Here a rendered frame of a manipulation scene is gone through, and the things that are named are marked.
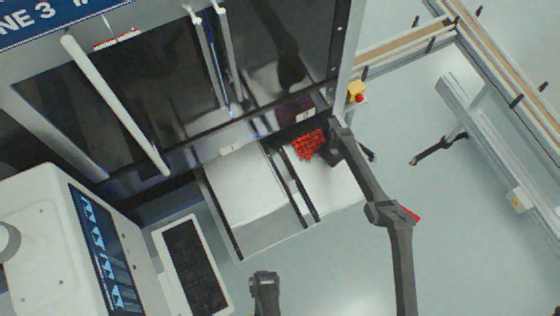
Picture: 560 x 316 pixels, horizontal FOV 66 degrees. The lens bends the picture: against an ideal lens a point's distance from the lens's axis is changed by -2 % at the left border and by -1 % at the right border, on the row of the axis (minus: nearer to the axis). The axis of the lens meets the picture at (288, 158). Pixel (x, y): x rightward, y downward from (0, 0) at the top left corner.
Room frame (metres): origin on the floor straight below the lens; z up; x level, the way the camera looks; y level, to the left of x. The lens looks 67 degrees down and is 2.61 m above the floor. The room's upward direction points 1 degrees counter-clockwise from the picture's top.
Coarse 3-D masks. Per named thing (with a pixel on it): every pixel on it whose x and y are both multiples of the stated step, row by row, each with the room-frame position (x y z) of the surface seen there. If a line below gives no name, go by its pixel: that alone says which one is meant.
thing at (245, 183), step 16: (256, 144) 0.79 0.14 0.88; (224, 160) 0.72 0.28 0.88; (240, 160) 0.72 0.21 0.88; (256, 160) 0.71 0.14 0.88; (208, 176) 0.63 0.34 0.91; (224, 176) 0.64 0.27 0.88; (240, 176) 0.64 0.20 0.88; (256, 176) 0.64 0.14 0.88; (272, 176) 0.64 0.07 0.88; (224, 192) 0.57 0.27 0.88; (240, 192) 0.57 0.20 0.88; (256, 192) 0.57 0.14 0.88; (272, 192) 0.57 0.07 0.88; (224, 208) 0.50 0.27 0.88; (240, 208) 0.50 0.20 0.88; (256, 208) 0.50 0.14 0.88; (272, 208) 0.50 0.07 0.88
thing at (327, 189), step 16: (288, 160) 0.71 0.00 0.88; (304, 160) 0.71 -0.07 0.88; (320, 160) 0.71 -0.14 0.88; (304, 176) 0.64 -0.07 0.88; (320, 176) 0.63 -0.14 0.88; (336, 176) 0.63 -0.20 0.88; (352, 176) 0.63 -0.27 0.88; (320, 192) 0.56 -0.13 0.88; (336, 192) 0.56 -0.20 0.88; (352, 192) 0.56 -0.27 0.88; (320, 208) 0.49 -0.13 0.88
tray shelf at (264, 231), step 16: (320, 112) 0.94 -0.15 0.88; (288, 128) 0.87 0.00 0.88; (304, 128) 0.86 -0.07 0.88; (320, 128) 0.86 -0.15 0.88; (272, 144) 0.79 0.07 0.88; (288, 144) 0.79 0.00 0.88; (368, 160) 0.71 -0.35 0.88; (288, 176) 0.64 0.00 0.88; (208, 192) 0.57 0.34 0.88; (288, 208) 0.50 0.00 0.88; (336, 208) 0.49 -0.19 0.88; (240, 224) 0.43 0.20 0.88; (256, 224) 0.43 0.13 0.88; (272, 224) 0.43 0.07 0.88; (288, 224) 0.43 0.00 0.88; (224, 240) 0.37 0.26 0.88; (240, 240) 0.37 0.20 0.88; (256, 240) 0.37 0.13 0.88; (272, 240) 0.37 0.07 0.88
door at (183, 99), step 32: (160, 32) 0.69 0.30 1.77; (192, 32) 0.72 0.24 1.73; (64, 64) 0.59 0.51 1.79; (96, 64) 0.61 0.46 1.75; (128, 64) 0.64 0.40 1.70; (160, 64) 0.67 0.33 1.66; (192, 64) 0.71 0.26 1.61; (32, 96) 0.54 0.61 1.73; (64, 96) 0.57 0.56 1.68; (96, 96) 0.59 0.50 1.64; (128, 96) 0.62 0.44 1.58; (160, 96) 0.66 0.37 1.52; (192, 96) 0.69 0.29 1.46; (224, 96) 0.73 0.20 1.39; (64, 128) 0.54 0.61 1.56; (96, 128) 0.57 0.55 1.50; (160, 128) 0.64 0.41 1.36; (192, 128) 0.68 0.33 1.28; (96, 160) 0.54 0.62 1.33; (128, 160) 0.57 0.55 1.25
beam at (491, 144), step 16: (448, 80) 1.31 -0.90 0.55; (448, 96) 1.24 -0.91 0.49; (464, 96) 1.21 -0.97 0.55; (464, 112) 1.12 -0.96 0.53; (480, 112) 1.11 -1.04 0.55; (464, 128) 1.07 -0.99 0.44; (480, 128) 1.01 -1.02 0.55; (480, 144) 0.95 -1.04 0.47; (496, 144) 0.91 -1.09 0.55; (496, 160) 0.84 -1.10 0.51; (512, 160) 0.82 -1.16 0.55; (512, 176) 0.74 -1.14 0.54; (528, 176) 0.73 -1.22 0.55; (528, 192) 0.65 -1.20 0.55; (544, 208) 0.56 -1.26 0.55; (544, 224) 0.49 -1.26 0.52; (544, 240) 0.43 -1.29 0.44
